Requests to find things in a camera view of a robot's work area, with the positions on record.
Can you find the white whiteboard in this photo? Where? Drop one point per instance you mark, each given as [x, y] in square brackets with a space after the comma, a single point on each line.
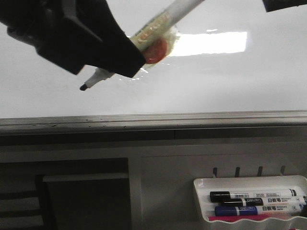
[231, 55]

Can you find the black capped marker top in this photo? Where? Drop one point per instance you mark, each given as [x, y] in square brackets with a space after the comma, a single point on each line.
[216, 196]

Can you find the white plastic marker tray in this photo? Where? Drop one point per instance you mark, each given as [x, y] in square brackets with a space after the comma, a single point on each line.
[203, 187]

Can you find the pink marker in tray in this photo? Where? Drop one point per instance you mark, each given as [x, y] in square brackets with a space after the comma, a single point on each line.
[251, 217]

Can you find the dark metal hook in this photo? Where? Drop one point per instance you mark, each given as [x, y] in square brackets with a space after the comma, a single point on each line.
[259, 173]
[214, 172]
[237, 172]
[282, 170]

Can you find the blue capped marker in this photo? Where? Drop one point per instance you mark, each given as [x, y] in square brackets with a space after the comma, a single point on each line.
[259, 210]

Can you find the black capped marker middle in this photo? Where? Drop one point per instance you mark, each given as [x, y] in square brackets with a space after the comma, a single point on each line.
[244, 202]

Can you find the black whiteboard marker with tape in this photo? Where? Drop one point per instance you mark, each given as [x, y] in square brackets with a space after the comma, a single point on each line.
[156, 31]

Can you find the black capped marker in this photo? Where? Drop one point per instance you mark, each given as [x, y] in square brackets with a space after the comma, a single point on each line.
[216, 196]
[244, 202]

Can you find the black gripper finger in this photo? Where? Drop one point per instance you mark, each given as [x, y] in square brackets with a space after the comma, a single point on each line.
[72, 34]
[274, 5]

